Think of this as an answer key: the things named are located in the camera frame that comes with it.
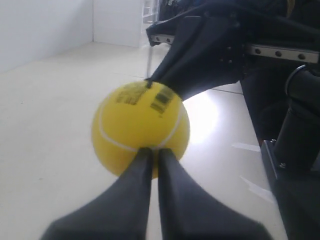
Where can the yellow tennis ball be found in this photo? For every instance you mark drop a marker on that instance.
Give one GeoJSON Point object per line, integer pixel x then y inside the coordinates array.
{"type": "Point", "coordinates": [136, 116]}

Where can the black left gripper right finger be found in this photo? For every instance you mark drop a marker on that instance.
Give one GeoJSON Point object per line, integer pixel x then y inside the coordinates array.
{"type": "Point", "coordinates": [188, 212]}

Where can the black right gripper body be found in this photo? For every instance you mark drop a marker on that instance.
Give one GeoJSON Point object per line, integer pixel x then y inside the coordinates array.
{"type": "Point", "coordinates": [263, 78]}

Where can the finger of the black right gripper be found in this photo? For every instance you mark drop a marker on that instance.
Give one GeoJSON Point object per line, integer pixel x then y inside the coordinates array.
{"type": "Point", "coordinates": [188, 87]}
{"type": "Point", "coordinates": [203, 46]}

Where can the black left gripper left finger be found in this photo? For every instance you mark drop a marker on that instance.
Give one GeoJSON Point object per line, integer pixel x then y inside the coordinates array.
{"type": "Point", "coordinates": [119, 213]}

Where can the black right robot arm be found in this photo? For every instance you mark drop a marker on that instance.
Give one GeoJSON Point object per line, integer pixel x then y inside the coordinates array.
{"type": "Point", "coordinates": [289, 160]}

